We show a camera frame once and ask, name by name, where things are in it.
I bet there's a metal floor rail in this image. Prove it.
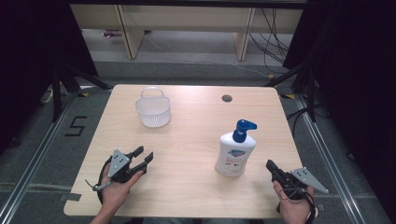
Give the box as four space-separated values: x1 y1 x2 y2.
0 92 78 224
294 93 368 224

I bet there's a pink thing under desk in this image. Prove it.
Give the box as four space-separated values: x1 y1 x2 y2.
102 29 123 39

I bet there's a white pump bottle blue cap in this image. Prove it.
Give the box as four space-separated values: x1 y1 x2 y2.
214 119 259 177

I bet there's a bundle of black cables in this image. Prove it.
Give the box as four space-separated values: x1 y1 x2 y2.
247 7 294 75

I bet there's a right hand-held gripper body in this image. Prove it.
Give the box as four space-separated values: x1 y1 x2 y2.
271 166 330 201

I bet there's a dark curtain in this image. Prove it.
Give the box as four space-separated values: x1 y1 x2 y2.
0 0 99 155
282 0 396 217

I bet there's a grey cable plug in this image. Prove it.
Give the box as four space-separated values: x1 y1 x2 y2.
84 178 112 192

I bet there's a black metal stand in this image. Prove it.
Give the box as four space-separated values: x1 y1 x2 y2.
263 61 318 123
50 61 114 123

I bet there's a person's right hand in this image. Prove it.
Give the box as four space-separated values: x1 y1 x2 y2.
273 181 316 224

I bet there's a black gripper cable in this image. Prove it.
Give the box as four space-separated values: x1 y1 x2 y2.
276 186 318 224
96 156 113 204

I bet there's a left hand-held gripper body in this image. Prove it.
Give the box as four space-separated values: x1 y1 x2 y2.
106 149 148 184

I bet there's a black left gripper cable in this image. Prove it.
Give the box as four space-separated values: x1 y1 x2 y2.
96 156 113 204

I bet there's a beige background desk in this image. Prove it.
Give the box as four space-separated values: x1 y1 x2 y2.
69 3 304 62

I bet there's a black floor cable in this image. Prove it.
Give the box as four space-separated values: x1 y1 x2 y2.
285 106 314 138

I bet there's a white plastic mesh basket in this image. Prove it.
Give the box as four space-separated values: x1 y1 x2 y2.
134 86 172 129

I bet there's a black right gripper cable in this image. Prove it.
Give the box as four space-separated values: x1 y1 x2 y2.
276 186 318 224

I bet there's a person's left hand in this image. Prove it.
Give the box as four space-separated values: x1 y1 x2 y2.
100 163 145 216

